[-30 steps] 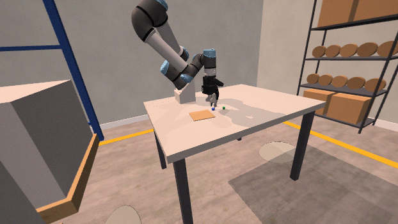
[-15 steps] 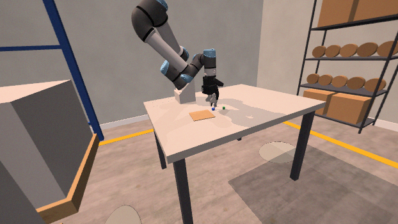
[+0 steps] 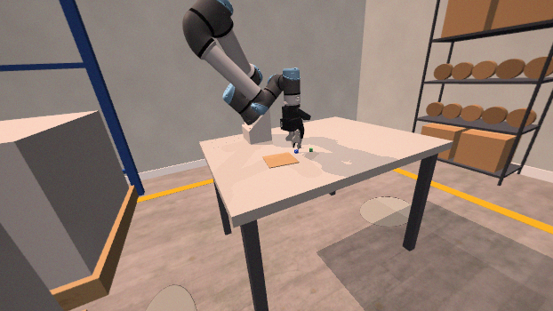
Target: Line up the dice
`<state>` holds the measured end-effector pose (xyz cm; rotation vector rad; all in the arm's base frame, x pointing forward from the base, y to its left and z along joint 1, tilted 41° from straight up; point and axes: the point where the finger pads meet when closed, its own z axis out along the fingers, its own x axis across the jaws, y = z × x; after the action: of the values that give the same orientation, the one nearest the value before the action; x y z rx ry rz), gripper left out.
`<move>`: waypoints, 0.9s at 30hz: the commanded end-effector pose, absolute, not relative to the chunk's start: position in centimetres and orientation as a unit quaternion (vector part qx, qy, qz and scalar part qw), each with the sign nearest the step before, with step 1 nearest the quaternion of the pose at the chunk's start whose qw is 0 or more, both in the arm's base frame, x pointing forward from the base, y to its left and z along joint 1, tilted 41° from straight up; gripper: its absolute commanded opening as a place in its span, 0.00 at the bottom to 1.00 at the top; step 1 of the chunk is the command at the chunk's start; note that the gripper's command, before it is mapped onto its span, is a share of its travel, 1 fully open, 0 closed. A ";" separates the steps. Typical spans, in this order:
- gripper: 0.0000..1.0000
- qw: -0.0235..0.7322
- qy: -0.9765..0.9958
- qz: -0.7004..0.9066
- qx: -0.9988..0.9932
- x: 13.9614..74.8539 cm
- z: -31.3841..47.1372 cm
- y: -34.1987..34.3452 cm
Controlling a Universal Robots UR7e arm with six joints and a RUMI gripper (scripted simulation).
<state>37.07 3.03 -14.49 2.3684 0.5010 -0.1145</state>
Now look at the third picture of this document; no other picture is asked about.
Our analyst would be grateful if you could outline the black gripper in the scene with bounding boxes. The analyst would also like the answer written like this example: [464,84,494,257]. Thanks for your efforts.
[280,104,304,149]

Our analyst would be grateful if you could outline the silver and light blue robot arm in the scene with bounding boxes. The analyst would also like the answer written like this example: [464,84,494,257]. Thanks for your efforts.
[182,0,301,125]

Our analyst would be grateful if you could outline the orange flat mat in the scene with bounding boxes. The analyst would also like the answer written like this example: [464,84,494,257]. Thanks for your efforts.
[262,152,299,168]

